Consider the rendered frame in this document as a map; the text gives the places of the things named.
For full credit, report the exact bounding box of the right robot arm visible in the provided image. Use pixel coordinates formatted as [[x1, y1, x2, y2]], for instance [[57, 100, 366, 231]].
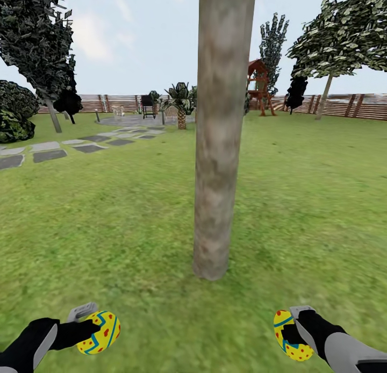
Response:
[[281, 305, 387, 373]]

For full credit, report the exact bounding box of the easter egg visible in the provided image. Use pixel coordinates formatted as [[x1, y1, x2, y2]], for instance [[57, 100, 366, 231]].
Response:
[[274, 310, 313, 362], [77, 311, 121, 354]]

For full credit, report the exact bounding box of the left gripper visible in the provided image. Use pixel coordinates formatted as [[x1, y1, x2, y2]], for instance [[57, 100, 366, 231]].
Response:
[[56, 319, 101, 350]]

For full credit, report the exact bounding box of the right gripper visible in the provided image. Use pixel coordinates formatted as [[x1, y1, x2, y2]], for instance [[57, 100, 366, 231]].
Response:
[[281, 323, 307, 345]]

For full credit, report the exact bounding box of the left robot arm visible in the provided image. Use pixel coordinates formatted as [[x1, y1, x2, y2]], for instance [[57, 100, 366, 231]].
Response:
[[0, 303, 101, 373]]

